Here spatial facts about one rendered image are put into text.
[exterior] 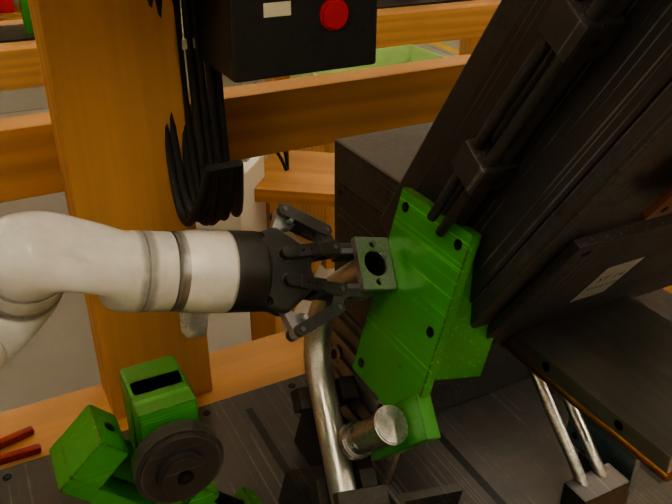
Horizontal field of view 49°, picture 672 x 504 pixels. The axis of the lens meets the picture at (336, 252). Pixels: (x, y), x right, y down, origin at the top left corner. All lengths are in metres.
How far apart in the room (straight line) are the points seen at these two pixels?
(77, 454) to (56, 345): 2.20
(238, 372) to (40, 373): 1.66
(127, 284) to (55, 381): 2.07
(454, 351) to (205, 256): 0.26
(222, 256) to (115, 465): 0.19
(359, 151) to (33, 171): 0.40
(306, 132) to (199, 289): 0.48
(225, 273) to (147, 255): 0.07
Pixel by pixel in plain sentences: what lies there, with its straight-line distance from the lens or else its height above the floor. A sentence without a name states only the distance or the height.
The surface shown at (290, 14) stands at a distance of 0.80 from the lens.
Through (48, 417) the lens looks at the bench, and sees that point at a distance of 1.11.
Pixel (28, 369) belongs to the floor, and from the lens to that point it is 2.76.
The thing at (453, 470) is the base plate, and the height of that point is 0.90.
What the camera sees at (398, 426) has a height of 1.08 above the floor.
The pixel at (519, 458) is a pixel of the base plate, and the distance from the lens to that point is 0.98.
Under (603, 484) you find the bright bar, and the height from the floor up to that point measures 1.01.
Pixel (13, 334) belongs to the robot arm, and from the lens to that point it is 0.63.
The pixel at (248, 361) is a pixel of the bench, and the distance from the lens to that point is 1.14.
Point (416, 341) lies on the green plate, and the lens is 0.71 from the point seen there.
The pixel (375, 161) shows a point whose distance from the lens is 0.88.
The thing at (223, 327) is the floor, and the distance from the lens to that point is 2.79.
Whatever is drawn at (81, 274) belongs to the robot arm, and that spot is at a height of 1.28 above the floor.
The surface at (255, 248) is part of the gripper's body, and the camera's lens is 0.66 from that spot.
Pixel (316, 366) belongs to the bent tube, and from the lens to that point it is 0.81.
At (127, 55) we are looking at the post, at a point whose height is 1.37.
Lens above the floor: 1.56
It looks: 29 degrees down
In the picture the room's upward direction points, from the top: straight up
